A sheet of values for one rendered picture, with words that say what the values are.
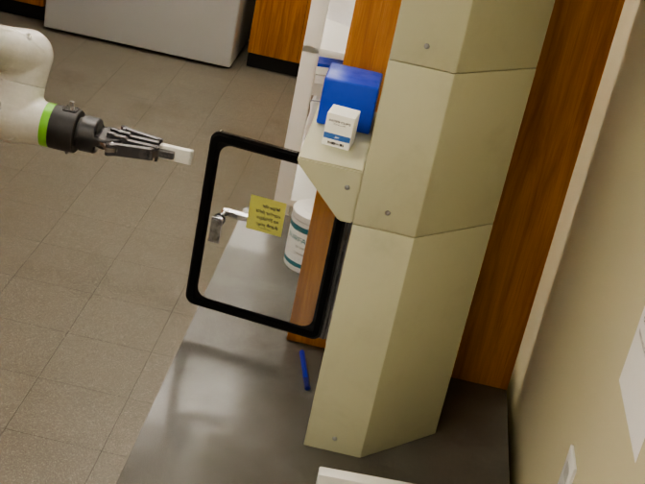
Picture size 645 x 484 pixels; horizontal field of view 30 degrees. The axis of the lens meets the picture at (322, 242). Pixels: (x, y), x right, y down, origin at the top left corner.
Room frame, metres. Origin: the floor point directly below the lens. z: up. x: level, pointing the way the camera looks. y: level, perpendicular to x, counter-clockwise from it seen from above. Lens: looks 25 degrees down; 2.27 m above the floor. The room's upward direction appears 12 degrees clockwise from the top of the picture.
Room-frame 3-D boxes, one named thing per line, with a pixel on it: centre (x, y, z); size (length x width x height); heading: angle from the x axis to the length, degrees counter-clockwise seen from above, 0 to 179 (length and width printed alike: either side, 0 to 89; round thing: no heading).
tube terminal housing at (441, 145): (2.05, -0.17, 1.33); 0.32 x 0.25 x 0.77; 178
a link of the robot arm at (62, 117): (2.30, 0.56, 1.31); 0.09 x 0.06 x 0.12; 178
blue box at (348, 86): (2.13, 0.01, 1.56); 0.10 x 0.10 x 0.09; 88
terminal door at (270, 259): (2.23, 0.11, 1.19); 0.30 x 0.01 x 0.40; 81
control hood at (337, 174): (2.06, 0.01, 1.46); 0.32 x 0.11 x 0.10; 178
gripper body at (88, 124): (2.30, 0.49, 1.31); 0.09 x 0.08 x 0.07; 88
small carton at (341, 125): (2.01, 0.01, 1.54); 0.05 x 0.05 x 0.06; 82
